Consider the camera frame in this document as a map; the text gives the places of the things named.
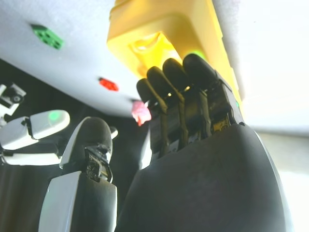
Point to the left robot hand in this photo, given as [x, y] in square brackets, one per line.
[193, 181]

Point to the yellow egg carton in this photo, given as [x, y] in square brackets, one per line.
[169, 24]

